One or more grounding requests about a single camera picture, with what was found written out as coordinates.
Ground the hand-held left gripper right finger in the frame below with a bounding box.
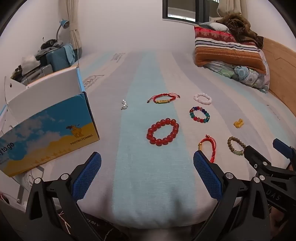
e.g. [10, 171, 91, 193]
[193, 150, 271, 241]

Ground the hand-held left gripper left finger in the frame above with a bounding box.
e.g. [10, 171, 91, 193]
[25, 152, 104, 241]

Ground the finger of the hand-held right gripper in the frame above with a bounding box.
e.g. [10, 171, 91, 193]
[272, 138, 296, 172]
[244, 145, 275, 174]

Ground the red string gold bead bracelet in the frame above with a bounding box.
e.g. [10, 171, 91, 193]
[198, 134, 217, 163]

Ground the olive green bead bracelet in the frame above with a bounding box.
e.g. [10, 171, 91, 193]
[227, 136, 247, 156]

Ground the blue and yellow cardboard box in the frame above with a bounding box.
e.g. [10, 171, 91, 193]
[0, 65, 100, 178]

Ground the multicolour glass bead bracelet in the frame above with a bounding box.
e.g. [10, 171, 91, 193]
[189, 106, 210, 124]

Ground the striped bed sheet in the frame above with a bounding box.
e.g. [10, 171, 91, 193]
[23, 50, 296, 230]

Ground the white carton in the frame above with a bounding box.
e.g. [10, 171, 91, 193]
[14, 165, 45, 207]

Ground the wooden bed headboard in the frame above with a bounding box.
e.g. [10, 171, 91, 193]
[261, 37, 296, 116]

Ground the floral quilt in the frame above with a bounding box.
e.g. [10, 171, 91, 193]
[205, 50, 270, 93]

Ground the striped orange pillow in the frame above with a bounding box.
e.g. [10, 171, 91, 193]
[194, 25, 266, 75]

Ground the grey hard case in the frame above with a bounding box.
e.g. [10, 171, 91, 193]
[14, 64, 53, 85]

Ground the teal suitcase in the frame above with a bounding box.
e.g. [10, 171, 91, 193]
[45, 45, 74, 72]

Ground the light blue cloth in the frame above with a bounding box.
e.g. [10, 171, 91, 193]
[62, 44, 76, 65]

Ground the brown fuzzy blanket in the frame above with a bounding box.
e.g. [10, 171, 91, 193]
[216, 14, 264, 49]

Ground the grey pillow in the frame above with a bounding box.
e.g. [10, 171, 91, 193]
[199, 21, 229, 32]

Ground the black clutter pile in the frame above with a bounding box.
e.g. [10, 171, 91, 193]
[41, 39, 63, 50]

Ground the beige tied curtain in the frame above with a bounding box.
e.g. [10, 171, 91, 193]
[65, 0, 84, 50]

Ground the blue desk lamp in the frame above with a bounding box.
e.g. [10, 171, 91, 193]
[56, 19, 70, 42]

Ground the dark framed window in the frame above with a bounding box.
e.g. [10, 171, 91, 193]
[162, 0, 220, 24]

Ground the white bead bracelet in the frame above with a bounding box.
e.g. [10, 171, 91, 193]
[194, 93, 212, 105]

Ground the red string gold bar bracelet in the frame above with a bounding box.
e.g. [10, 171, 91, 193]
[147, 93, 180, 104]

